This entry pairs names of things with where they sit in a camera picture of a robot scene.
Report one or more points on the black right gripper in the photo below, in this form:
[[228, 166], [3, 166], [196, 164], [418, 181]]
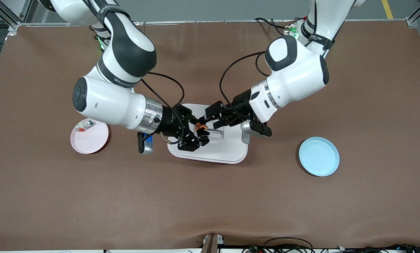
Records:
[[170, 123]]

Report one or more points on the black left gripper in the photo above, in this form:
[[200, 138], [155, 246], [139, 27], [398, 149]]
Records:
[[240, 102]]

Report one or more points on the orange push-button switch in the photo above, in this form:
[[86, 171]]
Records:
[[200, 128]]

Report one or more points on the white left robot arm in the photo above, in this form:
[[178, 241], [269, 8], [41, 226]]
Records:
[[294, 70]]

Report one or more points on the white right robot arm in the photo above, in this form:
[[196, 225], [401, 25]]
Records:
[[108, 102]]

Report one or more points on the white lidded box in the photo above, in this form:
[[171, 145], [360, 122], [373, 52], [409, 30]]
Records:
[[224, 151]]

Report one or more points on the pink round plate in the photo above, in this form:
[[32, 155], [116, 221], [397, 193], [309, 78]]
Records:
[[90, 140]]

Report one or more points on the light blue round plate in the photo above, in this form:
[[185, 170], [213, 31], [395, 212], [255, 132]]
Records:
[[319, 156]]

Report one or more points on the white silver-capped switch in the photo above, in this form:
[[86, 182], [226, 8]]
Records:
[[89, 123]]

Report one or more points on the metal table edge bracket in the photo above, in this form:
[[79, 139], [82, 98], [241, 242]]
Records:
[[211, 244]]

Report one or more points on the aluminium frame post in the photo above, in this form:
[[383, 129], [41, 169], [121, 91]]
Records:
[[6, 15], [419, 12]]

